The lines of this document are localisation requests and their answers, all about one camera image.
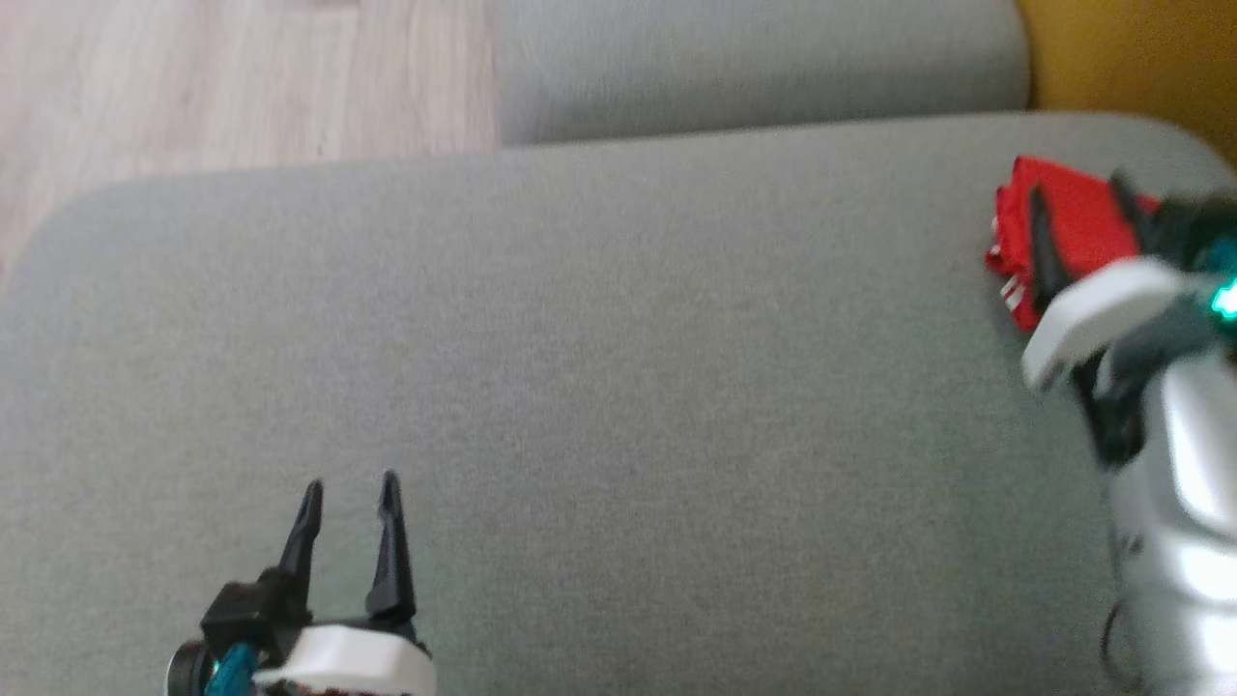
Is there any large grey sofa seat cushion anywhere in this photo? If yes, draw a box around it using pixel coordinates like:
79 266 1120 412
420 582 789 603
0 111 1237 696

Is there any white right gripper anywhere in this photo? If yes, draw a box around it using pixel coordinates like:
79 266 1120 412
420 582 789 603
1021 171 1187 391

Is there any teal cable connector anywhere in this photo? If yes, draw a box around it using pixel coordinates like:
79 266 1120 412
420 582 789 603
205 643 260 696
1194 237 1237 320

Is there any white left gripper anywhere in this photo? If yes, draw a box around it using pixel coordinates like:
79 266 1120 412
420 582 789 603
251 470 438 696

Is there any teal right cable connector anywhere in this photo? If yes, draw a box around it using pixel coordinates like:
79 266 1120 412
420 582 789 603
1194 237 1237 320

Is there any teal left cable connector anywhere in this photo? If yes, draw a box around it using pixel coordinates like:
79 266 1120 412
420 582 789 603
205 643 260 696

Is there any red jersey with white trim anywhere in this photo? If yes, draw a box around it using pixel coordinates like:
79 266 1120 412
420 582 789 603
984 155 1165 334

